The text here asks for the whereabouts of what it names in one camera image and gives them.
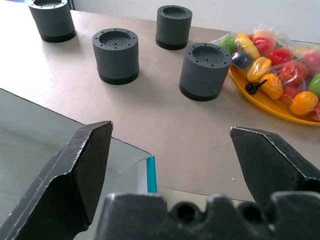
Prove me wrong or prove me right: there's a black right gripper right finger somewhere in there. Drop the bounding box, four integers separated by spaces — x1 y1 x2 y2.
229 126 320 205

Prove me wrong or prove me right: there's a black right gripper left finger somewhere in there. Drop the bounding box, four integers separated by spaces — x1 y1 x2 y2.
0 120 114 240

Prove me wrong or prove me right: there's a blue shoe box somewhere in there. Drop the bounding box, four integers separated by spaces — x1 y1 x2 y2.
0 87 159 227

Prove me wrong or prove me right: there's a yellow plastic plate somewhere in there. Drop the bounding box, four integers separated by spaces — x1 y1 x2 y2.
228 64 320 126

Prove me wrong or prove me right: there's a black twist tie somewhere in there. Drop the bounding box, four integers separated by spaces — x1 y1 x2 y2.
244 79 268 96

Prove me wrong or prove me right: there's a clear bag of toy fruit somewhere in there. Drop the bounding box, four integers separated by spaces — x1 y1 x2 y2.
212 23 320 121

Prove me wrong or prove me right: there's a dark grey cylinder block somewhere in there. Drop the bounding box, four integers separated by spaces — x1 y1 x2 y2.
91 27 140 86
178 42 233 102
155 5 194 51
27 0 77 43

